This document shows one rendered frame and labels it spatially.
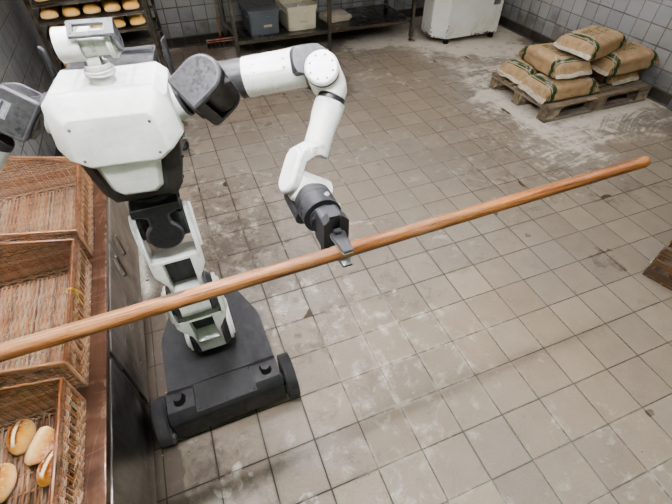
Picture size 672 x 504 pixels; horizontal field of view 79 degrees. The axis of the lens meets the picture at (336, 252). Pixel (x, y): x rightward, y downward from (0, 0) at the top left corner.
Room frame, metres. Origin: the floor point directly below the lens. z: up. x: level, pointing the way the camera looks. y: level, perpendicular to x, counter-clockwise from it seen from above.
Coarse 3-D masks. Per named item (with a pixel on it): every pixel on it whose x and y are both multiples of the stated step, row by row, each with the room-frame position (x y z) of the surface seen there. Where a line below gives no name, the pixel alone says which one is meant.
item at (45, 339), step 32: (640, 160) 0.90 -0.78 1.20; (544, 192) 0.77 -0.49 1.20; (416, 224) 0.65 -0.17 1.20; (448, 224) 0.67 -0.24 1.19; (320, 256) 0.56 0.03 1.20; (192, 288) 0.47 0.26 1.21; (224, 288) 0.48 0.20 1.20; (96, 320) 0.40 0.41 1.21; (128, 320) 0.41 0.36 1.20; (0, 352) 0.34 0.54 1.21; (32, 352) 0.36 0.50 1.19
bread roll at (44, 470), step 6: (48, 456) 0.37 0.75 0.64; (42, 462) 0.35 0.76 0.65; (48, 462) 0.35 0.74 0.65; (42, 468) 0.34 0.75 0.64; (48, 468) 0.34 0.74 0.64; (36, 474) 0.33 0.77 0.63; (42, 474) 0.33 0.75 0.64; (48, 474) 0.33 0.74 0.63; (36, 480) 0.32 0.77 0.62; (42, 480) 0.32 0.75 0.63; (48, 480) 0.32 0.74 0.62; (42, 486) 0.31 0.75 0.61
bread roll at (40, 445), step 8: (40, 432) 0.43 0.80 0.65; (48, 432) 0.43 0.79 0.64; (32, 440) 0.41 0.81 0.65; (40, 440) 0.41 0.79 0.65; (48, 440) 0.41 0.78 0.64; (32, 448) 0.39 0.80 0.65; (40, 448) 0.39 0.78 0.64; (48, 448) 0.39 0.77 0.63; (32, 456) 0.37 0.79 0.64; (40, 456) 0.37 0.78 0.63; (32, 464) 0.36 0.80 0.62
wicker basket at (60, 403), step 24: (24, 384) 0.52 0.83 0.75; (48, 384) 0.53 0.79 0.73; (0, 408) 0.48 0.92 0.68; (24, 408) 0.49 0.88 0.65; (48, 408) 0.51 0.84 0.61; (72, 408) 0.52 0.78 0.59; (0, 432) 0.45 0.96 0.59; (72, 432) 0.45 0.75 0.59; (0, 456) 0.39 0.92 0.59; (24, 456) 0.39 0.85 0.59; (72, 456) 0.39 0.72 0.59; (24, 480) 0.33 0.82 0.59; (72, 480) 0.31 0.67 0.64
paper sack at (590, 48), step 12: (564, 36) 3.76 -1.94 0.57; (576, 36) 3.69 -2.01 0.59; (588, 36) 3.67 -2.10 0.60; (600, 36) 3.68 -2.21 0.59; (612, 36) 3.74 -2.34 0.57; (624, 36) 3.79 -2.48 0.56; (564, 48) 3.68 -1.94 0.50; (576, 48) 3.62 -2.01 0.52; (588, 48) 3.55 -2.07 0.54; (600, 48) 3.58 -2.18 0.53; (612, 48) 3.71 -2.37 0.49; (588, 60) 3.53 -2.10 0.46
